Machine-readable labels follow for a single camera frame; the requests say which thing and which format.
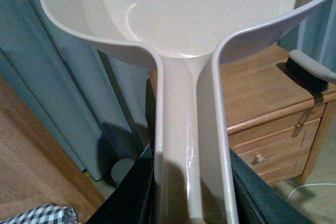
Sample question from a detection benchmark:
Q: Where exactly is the grey plastic dustpan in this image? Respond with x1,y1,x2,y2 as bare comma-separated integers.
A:
40,0,326,223

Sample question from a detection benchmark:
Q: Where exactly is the black white checkered bedsheet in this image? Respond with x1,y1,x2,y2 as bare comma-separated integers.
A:
1,204,79,224

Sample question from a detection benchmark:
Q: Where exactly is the wooden bed headboard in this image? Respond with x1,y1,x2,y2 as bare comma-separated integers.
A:
1,78,105,223

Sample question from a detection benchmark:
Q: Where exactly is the white cable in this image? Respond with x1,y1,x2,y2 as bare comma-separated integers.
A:
286,184,336,204

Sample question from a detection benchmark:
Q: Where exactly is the grey hand brush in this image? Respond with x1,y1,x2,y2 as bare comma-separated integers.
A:
285,50,335,96

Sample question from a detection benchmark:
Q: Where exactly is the white cylindrical air purifier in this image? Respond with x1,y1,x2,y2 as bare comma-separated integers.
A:
111,158,135,186

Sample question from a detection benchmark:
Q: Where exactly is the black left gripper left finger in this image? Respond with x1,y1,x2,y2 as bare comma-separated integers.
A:
88,144,154,223

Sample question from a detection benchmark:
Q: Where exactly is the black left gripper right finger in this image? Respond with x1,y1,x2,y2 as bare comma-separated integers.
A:
229,150,312,223

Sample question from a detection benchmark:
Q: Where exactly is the wooden nightstand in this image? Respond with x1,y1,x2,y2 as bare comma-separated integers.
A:
150,45,335,186

